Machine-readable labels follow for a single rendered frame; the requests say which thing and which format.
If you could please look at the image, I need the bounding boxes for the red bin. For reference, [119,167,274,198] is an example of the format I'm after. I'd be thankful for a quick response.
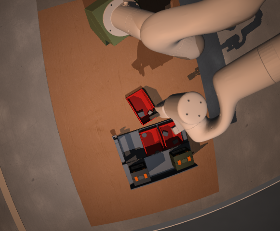
[126,90,155,125]
[139,128,164,156]
[158,121,183,150]

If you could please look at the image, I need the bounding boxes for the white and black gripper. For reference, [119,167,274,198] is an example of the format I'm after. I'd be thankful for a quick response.
[149,100,169,120]

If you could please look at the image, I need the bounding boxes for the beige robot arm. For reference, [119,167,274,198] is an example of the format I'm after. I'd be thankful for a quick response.
[103,0,280,142]

